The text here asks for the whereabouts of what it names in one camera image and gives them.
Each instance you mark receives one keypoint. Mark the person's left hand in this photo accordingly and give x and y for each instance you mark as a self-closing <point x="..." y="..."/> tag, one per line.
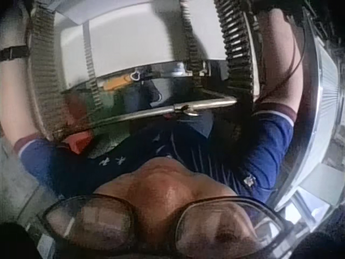
<point x="14" y="32"/>

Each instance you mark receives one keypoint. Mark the black wrist band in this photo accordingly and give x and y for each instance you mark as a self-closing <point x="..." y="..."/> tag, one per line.
<point x="12" y="53"/>

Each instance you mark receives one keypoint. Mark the white and chrome drum appliance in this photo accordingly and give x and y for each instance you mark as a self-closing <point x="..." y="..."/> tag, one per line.
<point x="129" y="40"/>

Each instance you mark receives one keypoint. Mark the red plastic piece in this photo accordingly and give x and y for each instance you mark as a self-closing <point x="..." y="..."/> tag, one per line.
<point x="78" y="143"/>

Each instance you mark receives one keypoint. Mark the metal rod with clip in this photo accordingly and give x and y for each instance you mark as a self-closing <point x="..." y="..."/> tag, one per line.
<point x="205" y="104"/>

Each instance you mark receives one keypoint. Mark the black toothed belt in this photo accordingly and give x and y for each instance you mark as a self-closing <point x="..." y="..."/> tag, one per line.
<point x="237" y="48"/>

